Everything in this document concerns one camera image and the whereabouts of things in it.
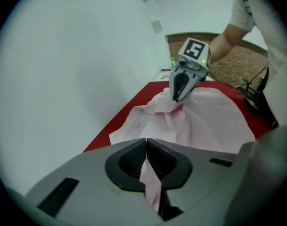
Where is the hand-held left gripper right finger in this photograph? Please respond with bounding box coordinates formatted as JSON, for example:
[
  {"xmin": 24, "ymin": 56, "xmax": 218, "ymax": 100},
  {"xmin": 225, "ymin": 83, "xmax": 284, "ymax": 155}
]
[{"xmin": 147, "ymin": 137, "xmax": 238, "ymax": 213}]

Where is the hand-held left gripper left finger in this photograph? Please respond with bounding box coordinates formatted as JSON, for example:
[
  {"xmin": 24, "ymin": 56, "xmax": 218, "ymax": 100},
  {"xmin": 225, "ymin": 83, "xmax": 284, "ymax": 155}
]
[{"xmin": 25, "ymin": 137, "xmax": 163, "ymax": 226}]

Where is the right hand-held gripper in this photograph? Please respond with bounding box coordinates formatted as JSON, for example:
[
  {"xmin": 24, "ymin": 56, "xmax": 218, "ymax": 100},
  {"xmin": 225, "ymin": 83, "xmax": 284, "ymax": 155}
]
[{"xmin": 169, "ymin": 38, "xmax": 212, "ymax": 103}]

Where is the pink robe garment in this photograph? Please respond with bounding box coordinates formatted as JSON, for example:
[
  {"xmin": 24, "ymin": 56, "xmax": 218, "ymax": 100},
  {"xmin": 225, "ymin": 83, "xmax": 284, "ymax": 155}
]
[{"xmin": 109, "ymin": 86, "xmax": 256, "ymax": 214}]

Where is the person's right forearm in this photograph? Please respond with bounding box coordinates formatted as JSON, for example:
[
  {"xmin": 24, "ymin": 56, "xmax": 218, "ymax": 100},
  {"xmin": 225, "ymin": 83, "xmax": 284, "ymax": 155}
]
[{"xmin": 208, "ymin": 24, "xmax": 249, "ymax": 63}]

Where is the white side table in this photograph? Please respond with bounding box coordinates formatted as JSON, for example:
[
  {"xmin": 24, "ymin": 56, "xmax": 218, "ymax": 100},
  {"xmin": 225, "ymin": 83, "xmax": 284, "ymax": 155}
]
[{"xmin": 152, "ymin": 67, "xmax": 172, "ymax": 82}]

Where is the red covered table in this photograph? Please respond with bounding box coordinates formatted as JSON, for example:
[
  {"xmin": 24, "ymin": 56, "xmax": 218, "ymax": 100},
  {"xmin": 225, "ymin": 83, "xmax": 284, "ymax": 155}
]
[{"xmin": 83, "ymin": 80, "xmax": 273, "ymax": 153}]

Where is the person's white shirt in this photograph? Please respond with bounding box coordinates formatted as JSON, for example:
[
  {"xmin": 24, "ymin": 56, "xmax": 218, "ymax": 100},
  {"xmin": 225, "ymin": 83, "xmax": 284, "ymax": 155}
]
[{"xmin": 228, "ymin": 0, "xmax": 287, "ymax": 129}]

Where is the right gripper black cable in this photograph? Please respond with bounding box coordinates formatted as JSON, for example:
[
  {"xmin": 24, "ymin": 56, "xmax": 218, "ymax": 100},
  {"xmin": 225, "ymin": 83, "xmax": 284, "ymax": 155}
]
[{"xmin": 206, "ymin": 62, "xmax": 269, "ymax": 89}]

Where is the white wall plate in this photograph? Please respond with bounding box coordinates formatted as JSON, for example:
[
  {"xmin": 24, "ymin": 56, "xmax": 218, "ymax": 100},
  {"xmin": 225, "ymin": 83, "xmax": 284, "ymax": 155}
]
[{"xmin": 150, "ymin": 20, "xmax": 163, "ymax": 34}]

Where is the black sleeve strap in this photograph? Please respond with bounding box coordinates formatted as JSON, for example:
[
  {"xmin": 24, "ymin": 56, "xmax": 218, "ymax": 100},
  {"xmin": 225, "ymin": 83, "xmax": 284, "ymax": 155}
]
[{"xmin": 241, "ymin": 0, "xmax": 254, "ymax": 16}]

